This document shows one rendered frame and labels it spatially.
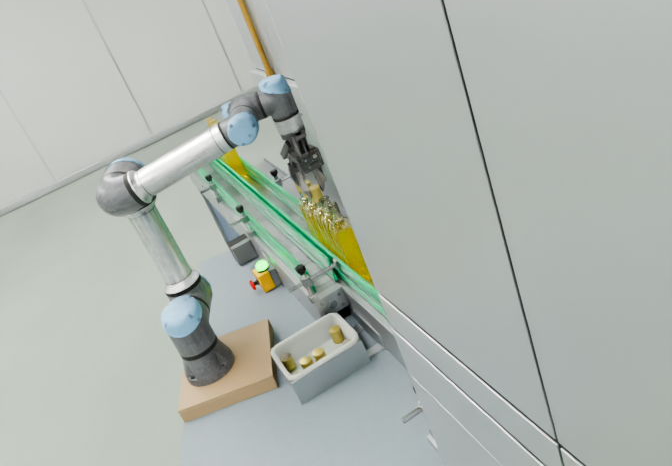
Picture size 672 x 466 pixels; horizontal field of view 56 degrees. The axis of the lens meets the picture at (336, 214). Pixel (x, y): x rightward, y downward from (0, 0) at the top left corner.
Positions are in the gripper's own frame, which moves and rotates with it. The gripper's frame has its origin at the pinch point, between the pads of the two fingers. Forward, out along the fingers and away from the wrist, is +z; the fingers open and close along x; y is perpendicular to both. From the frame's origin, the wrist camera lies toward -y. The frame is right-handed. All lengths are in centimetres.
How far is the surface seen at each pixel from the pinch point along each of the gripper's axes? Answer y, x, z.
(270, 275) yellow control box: -30.7, -18.0, 34.8
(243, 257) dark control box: -58, -21, 37
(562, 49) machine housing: 138, -24, -63
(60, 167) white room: -588, -96, 94
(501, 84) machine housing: 133, -24, -61
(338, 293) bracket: 11.0, -8.3, 28.0
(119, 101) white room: -587, -6, 56
